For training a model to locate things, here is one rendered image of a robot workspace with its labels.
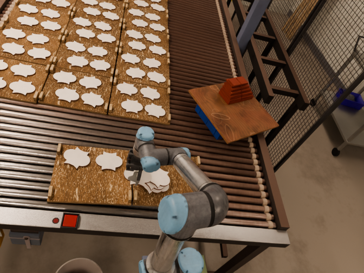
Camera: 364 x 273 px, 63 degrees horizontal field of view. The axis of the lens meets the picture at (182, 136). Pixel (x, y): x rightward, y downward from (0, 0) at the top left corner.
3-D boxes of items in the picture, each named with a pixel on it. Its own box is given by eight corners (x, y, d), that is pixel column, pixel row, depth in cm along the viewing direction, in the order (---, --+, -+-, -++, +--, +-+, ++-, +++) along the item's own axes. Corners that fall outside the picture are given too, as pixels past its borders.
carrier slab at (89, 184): (130, 206, 158) (131, 204, 157) (46, 202, 147) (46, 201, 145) (131, 152, 180) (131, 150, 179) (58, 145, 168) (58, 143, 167)
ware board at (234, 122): (278, 127, 218) (279, 125, 217) (227, 144, 192) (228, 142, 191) (238, 81, 241) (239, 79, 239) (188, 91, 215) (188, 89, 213)
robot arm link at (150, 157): (170, 162, 124) (164, 141, 130) (144, 164, 120) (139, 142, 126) (166, 172, 130) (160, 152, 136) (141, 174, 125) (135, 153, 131)
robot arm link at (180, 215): (175, 289, 124) (219, 213, 89) (140, 298, 117) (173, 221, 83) (167, 261, 132) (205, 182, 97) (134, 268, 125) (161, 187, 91)
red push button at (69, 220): (75, 228, 143) (75, 227, 142) (62, 227, 142) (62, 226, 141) (77, 216, 147) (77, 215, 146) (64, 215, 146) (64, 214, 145)
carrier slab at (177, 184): (205, 208, 170) (206, 207, 168) (132, 205, 158) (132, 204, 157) (197, 158, 191) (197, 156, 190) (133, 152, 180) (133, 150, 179)
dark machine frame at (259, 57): (254, 169, 324) (310, 103, 249) (221, 165, 315) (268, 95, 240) (220, 24, 514) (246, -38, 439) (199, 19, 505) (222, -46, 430)
